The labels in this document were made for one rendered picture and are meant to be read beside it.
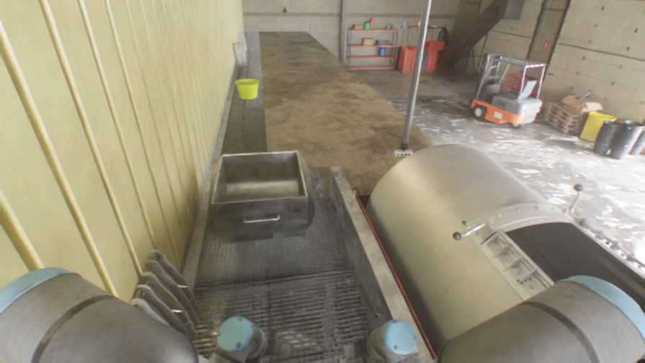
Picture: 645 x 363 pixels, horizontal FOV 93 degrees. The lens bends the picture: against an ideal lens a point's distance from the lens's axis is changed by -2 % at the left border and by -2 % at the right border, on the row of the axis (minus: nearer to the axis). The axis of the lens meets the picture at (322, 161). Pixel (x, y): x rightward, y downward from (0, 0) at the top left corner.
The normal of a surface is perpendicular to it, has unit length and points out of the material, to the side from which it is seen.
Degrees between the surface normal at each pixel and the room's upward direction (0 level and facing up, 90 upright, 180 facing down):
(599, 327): 22
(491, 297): 45
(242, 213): 89
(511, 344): 37
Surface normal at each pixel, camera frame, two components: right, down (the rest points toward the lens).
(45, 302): -0.02, -0.83
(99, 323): 0.37, -0.84
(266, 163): 0.15, 0.47
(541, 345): -0.32, -0.68
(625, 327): 0.25, -0.46
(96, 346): 0.42, -0.57
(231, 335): -0.11, -0.69
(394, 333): 0.15, -0.68
